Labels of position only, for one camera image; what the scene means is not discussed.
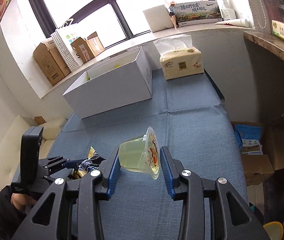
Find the black yellow chips bag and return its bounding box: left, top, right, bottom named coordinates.
left=67, top=146, right=105, bottom=180

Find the green jelly cup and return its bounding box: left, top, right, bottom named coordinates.
left=118, top=127, right=160, bottom=180

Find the white cardboard storage box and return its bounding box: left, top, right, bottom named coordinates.
left=63, top=47, right=152, bottom=119

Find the left hand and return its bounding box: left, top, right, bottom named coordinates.
left=11, top=193, right=37, bottom=213

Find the blue fabric table cloth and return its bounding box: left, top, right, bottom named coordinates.
left=49, top=70, right=247, bottom=239

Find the blue white package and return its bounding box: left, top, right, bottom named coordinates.
left=234, top=124, right=263, bottom=155

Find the brown box on floor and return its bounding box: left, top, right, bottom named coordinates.
left=232, top=121, right=274, bottom=186

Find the beige tissue pack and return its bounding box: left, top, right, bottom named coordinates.
left=153, top=34, right=204, bottom=80

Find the tall brown cardboard box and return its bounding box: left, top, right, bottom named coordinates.
left=33, top=38, right=71, bottom=86

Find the small open cardboard box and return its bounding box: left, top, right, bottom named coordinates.
left=71, top=32, right=105, bottom=63

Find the white dotted paper bag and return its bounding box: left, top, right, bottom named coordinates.
left=51, top=18, right=83, bottom=72

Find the white foam box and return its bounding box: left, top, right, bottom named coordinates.
left=143, top=5, right=173, bottom=33

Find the printed landscape tissue box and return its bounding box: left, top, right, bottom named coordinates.
left=172, top=1, right=223, bottom=27

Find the wooden side shelf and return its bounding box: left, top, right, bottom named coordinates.
left=244, top=31, right=284, bottom=61

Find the white plastic bottle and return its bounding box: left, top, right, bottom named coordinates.
left=221, top=8, right=237, bottom=21

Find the white tube on sill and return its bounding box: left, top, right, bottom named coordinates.
left=215, top=18, right=254, bottom=29

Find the green-beige small carton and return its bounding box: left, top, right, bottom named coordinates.
left=271, top=20, right=284, bottom=41

